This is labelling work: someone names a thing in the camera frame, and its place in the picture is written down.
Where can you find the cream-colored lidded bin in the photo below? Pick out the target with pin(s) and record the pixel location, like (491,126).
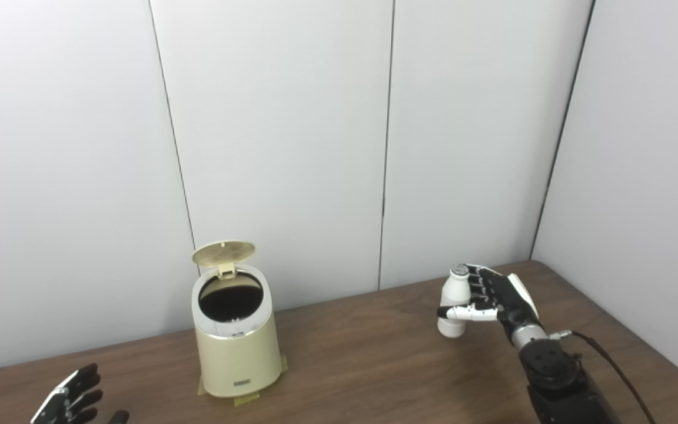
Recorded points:
(239,356)

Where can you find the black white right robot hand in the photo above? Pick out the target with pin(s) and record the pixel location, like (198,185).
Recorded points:
(512,306)

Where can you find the yellow tape piece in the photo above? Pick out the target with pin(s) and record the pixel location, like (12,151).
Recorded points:
(246,399)
(283,364)
(200,387)

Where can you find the small white plastic bottle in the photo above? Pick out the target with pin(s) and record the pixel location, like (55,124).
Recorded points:
(455,291)

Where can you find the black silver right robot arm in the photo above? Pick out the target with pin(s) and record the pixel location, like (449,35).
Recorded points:
(557,371)

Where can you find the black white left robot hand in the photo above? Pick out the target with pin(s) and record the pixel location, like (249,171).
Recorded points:
(71,400)

